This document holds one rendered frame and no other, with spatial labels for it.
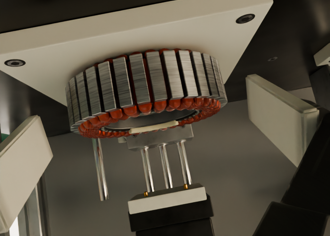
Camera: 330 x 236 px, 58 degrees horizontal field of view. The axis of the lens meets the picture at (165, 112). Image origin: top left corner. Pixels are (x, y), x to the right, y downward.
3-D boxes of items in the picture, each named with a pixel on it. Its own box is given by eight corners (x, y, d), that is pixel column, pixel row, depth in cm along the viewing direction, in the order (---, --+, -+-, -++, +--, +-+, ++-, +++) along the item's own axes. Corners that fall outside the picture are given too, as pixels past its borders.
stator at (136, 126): (35, 64, 17) (42, 129, 16) (231, 28, 17) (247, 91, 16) (89, 105, 28) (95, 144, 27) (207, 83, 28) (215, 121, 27)
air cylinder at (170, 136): (120, 103, 34) (127, 150, 33) (184, 91, 34) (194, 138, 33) (126, 111, 39) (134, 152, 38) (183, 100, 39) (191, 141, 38)
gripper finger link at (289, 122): (302, 112, 12) (320, 108, 12) (244, 75, 18) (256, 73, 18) (303, 176, 13) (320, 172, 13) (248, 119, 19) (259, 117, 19)
